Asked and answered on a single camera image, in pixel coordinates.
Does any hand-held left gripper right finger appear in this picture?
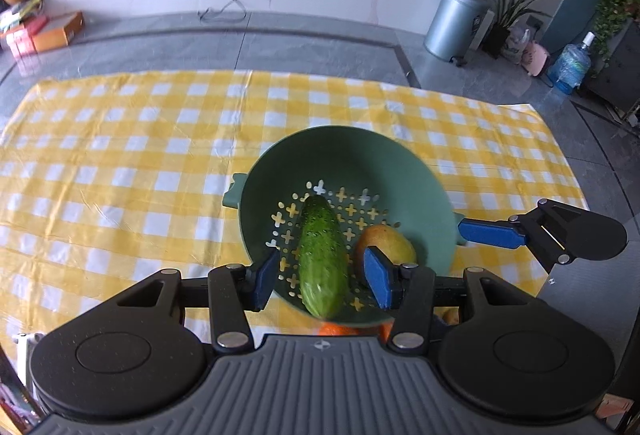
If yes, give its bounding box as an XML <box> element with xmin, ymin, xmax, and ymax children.
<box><xmin>362</xmin><ymin>246</ymin><xmax>546</xmax><ymax>351</ymax></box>

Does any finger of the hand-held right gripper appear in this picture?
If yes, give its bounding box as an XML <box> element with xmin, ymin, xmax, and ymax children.
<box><xmin>457</xmin><ymin>198</ymin><xmax>591</xmax><ymax>266</ymax></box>

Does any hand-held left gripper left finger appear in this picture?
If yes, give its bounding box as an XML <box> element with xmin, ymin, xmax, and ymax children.
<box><xmin>116</xmin><ymin>247</ymin><xmax>281</xmax><ymax>356</ymax></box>

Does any yellow mango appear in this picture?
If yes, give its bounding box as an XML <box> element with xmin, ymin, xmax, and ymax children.
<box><xmin>354</xmin><ymin>224</ymin><xmax>417</xmax><ymax>276</ymax></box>

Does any green cucumber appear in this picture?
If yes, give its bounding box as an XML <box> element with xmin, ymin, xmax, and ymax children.
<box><xmin>297</xmin><ymin>195</ymin><xmax>349</xmax><ymax>320</ymax></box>

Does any green colander bowl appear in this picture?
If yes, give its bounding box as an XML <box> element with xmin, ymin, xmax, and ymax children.
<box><xmin>222</xmin><ymin>125</ymin><xmax>468</xmax><ymax>328</ymax></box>

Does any orange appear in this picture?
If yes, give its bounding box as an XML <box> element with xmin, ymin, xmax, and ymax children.
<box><xmin>316</xmin><ymin>321</ymin><xmax>362</xmax><ymax>337</ymax></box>

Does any dark side cabinet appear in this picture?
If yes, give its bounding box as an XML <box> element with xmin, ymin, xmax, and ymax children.
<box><xmin>585</xmin><ymin>20</ymin><xmax>640</xmax><ymax>116</ymax></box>

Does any blue water bottle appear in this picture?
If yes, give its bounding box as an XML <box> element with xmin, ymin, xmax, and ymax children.
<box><xmin>549</xmin><ymin>31</ymin><xmax>597</xmax><ymax>95</ymax></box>

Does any pink container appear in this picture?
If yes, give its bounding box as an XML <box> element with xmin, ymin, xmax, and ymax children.
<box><xmin>520</xmin><ymin>40</ymin><xmax>550</xmax><ymax>76</ymax></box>

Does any yellow checked tablecloth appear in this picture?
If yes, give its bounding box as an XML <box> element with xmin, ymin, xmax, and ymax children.
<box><xmin>0</xmin><ymin>69</ymin><xmax>588</xmax><ymax>396</ymax></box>

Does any white plastic bag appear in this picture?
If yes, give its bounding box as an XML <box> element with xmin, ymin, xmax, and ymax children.
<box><xmin>501</xmin><ymin>26</ymin><xmax>531</xmax><ymax>65</ymax></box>

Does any long-leaf potted plant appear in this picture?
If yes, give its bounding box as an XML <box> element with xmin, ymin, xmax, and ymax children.
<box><xmin>482</xmin><ymin>0</ymin><xmax>551</xmax><ymax>58</ymax></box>

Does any grey trash can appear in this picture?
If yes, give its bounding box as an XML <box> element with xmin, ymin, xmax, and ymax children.
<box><xmin>424</xmin><ymin>0</ymin><xmax>488</xmax><ymax>63</ymax></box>

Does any green ivy plant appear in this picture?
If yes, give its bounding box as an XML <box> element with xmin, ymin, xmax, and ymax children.
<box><xmin>587</xmin><ymin>0</ymin><xmax>640</xmax><ymax>66</ymax></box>

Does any orange cardboard box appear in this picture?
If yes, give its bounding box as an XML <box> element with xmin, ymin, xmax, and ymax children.
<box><xmin>31</xmin><ymin>11</ymin><xmax>86</xmax><ymax>52</ymax></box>

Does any red flat box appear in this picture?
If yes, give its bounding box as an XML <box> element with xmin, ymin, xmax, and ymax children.
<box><xmin>5</xmin><ymin>18</ymin><xmax>51</xmax><ymax>58</ymax></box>

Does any stack of folders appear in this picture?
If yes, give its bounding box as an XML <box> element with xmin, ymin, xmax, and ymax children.
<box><xmin>0</xmin><ymin>0</ymin><xmax>46</xmax><ymax>33</ymax></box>

